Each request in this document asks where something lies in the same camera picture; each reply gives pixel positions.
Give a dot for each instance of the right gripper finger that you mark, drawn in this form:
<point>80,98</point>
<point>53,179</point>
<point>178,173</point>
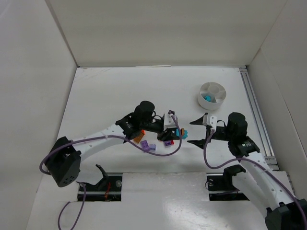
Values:
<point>200,121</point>
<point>199,143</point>

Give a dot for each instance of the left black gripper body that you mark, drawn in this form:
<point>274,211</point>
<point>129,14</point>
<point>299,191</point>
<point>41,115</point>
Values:
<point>164,132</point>

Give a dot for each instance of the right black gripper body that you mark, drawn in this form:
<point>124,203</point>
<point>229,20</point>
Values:
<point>208,132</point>

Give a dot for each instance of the teal and brown lego stack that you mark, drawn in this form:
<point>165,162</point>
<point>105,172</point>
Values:
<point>182,133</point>

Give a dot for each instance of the teal lego brick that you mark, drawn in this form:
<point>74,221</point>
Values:
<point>208,98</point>

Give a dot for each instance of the brown lego brick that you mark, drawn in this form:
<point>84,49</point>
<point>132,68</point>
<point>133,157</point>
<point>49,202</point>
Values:
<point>138,138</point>

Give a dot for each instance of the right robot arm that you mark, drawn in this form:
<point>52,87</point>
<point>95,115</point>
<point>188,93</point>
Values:
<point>250,174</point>

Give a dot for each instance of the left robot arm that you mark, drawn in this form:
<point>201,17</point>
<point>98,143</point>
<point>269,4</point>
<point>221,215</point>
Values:
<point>64,160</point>

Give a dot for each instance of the purple lego brick on red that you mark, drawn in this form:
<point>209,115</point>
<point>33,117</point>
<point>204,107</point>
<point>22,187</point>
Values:
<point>168,143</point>

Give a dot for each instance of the white round divided container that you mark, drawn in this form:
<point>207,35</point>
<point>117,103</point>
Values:
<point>217,93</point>

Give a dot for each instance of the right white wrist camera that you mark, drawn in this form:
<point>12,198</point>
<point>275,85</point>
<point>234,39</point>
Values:
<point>210,120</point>

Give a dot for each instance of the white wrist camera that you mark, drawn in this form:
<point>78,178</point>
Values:
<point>210,120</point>
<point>170,120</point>

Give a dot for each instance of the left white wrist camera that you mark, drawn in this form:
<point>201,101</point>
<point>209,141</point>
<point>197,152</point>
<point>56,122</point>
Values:
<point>170,120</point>

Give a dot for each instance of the aluminium rail on right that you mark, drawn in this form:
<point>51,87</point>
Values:
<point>268,150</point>

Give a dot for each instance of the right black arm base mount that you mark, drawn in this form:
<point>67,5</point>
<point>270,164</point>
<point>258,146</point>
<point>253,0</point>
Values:
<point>220,185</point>

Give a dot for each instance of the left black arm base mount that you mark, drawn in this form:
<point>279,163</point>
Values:
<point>107,189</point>

